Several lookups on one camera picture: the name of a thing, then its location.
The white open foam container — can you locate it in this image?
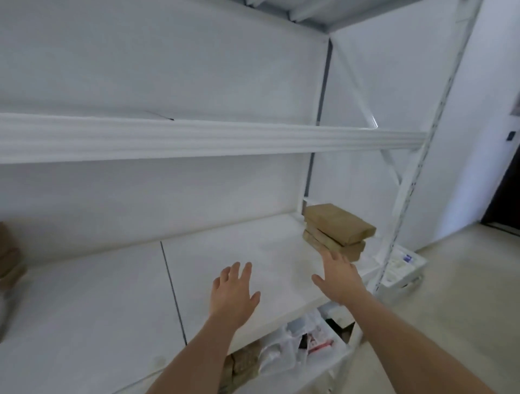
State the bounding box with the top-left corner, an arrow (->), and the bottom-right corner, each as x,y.
375,245 -> 428,304

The person's left hand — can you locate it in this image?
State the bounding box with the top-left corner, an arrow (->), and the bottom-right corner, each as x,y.
207,261 -> 262,332

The person's right hand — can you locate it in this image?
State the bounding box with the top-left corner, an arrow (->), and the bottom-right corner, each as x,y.
311,249 -> 369,307

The white metal shelving rack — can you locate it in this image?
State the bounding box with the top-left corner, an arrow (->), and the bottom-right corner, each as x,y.
0,0 -> 484,394

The dark brown door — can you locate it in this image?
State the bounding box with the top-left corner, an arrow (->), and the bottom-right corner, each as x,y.
480,142 -> 520,237

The person's left forearm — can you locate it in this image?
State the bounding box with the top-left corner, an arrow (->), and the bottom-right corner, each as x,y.
146,320 -> 241,394

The black mailer bag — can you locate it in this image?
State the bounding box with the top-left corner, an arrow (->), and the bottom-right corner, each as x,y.
298,318 -> 336,354

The pile of plastic mailer bags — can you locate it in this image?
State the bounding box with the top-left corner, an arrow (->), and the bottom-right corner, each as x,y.
259,302 -> 358,378

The person's right forearm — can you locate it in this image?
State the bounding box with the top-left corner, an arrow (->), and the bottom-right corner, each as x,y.
345,290 -> 496,394

